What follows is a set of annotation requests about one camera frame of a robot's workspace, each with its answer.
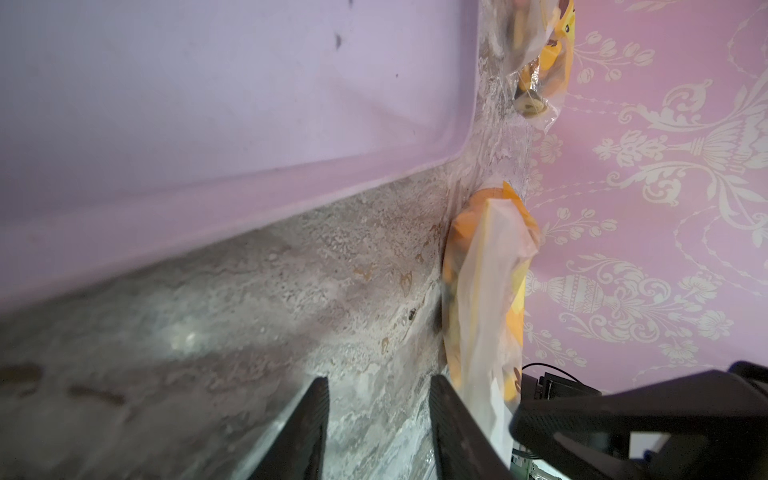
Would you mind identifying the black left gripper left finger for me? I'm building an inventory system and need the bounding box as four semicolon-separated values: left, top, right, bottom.
247;377;330;480

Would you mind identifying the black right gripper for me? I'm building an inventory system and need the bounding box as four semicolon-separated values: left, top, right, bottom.
509;359;768;480

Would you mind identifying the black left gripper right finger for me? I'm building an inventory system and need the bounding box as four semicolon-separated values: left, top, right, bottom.
428;375;514;480

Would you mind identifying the ziploc bag with yellow chick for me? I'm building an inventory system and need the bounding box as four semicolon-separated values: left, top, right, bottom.
441;178;541;464

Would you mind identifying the lilac plastic tray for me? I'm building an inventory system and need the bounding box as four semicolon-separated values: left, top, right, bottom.
1;1;479;311

